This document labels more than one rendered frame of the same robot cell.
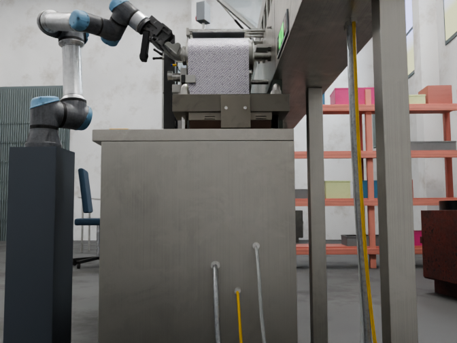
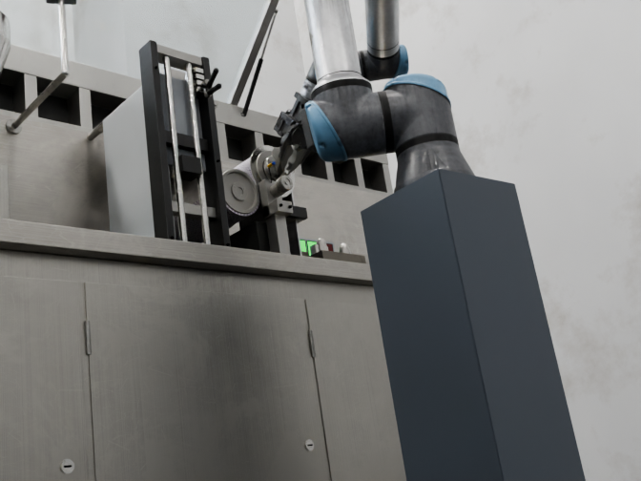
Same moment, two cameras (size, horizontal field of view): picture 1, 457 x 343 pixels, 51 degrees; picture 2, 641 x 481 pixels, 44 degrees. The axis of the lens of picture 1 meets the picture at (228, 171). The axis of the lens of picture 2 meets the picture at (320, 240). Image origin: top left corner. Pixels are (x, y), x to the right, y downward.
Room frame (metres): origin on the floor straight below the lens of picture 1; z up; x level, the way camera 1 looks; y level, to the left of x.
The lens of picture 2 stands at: (3.15, 1.62, 0.41)
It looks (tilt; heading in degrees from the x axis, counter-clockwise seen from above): 18 degrees up; 226
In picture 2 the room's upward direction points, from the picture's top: 9 degrees counter-clockwise
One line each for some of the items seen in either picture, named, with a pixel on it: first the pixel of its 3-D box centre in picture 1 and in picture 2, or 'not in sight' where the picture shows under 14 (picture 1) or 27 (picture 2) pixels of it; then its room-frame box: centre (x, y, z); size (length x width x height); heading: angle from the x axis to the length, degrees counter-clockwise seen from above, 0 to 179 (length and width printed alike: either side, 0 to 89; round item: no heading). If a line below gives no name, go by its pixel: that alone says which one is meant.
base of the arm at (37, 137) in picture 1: (43, 138); (431, 172); (2.05, 0.80, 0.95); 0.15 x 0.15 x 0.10
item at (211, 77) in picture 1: (218, 85); (269, 238); (1.81, 0.04, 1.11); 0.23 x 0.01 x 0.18; 91
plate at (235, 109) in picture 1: (235, 111); not in sight; (1.60, -0.03, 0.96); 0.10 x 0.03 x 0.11; 91
